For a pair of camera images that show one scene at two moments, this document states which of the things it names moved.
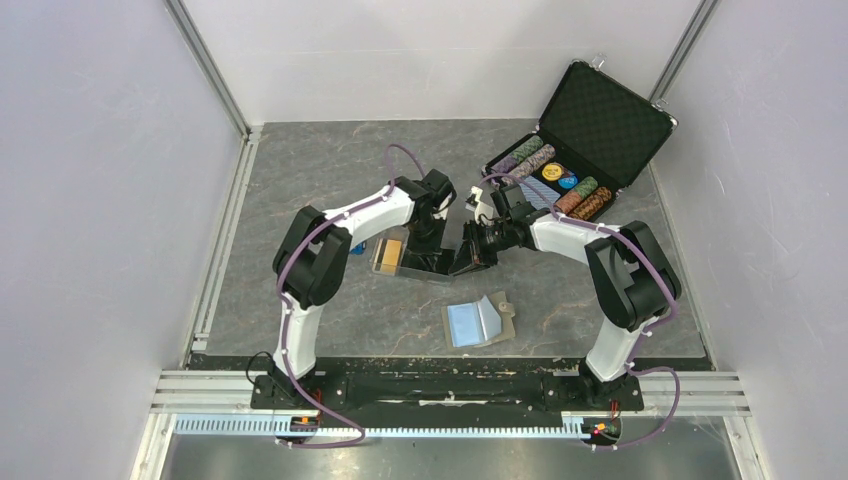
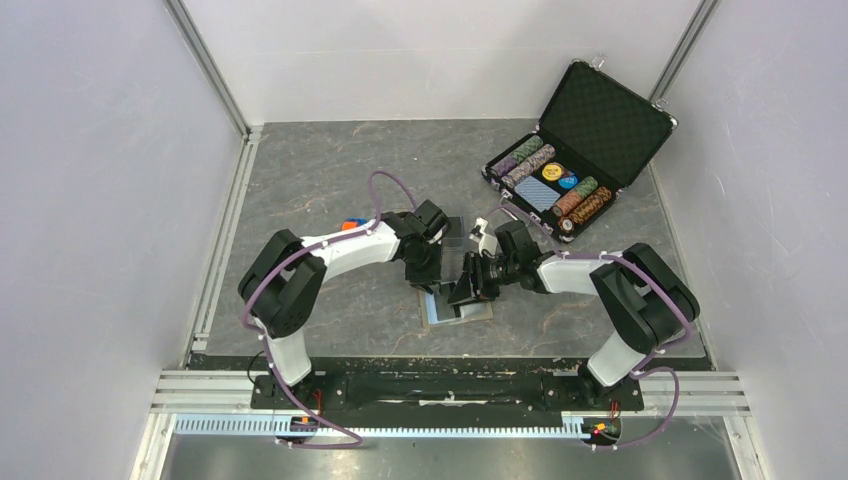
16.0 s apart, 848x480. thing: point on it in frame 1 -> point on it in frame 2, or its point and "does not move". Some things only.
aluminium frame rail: x=184 y=390 does not move
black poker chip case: x=595 y=137 does not move
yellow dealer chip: x=552 y=172 does not move
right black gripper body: x=487 y=241 -> x=491 y=274
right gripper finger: x=464 y=257 -> x=462 y=290
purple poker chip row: x=520 y=168 does not move
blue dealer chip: x=567 y=181 does not move
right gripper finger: x=487 y=262 -> x=459 y=296
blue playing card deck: x=533 y=197 does not move
